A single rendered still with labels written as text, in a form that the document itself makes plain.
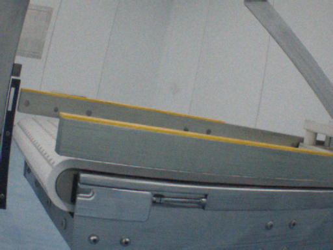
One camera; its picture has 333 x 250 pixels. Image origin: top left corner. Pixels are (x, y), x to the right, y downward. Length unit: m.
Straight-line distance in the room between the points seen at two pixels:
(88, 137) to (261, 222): 0.22
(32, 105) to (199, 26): 5.50
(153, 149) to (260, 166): 0.12
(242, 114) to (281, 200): 4.72
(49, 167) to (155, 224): 0.11
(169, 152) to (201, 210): 0.07
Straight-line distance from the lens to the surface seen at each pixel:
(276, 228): 0.53
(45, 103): 0.65
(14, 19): 0.66
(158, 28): 6.49
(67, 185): 0.40
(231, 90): 5.41
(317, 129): 0.86
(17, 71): 0.65
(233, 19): 5.62
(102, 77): 6.10
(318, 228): 0.60
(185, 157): 0.43
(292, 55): 0.47
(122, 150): 0.40
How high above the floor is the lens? 0.89
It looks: 4 degrees down
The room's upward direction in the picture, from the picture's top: 11 degrees clockwise
